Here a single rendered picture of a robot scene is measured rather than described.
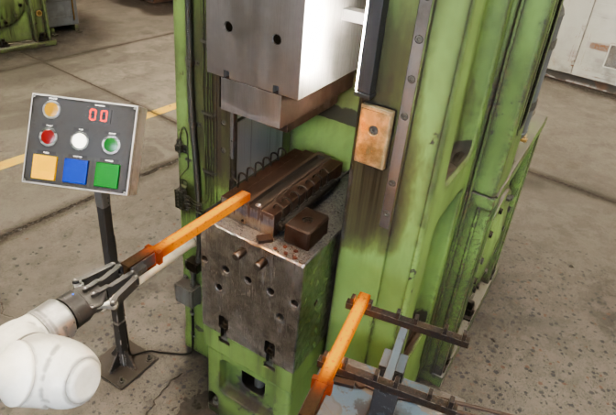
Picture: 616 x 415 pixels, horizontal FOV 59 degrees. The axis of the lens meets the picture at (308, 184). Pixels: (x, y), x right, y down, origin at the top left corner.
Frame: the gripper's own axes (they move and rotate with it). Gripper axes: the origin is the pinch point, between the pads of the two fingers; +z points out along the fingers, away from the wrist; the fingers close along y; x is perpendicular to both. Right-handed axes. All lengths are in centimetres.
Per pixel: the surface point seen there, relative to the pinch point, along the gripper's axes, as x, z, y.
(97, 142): 2, 31, -50
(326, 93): 22, 69, 8
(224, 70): 32, 45, -11
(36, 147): -1, 21, -66
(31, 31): -94, 266, -438
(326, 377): -12.6, 6.5, 47.2
